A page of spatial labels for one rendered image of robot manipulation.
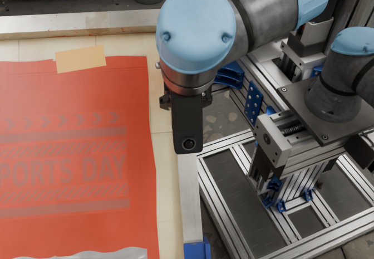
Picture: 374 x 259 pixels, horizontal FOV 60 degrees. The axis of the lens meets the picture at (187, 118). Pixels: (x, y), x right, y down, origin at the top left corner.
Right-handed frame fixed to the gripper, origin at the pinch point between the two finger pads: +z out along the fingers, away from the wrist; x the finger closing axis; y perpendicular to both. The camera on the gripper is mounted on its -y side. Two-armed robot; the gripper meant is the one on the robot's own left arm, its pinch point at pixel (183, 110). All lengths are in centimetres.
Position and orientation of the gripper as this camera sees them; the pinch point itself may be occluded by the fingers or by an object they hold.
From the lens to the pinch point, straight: 63.8
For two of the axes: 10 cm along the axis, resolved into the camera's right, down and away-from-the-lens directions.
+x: -10.0, 0.7, -0.6
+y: -0.7, -9.9, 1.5
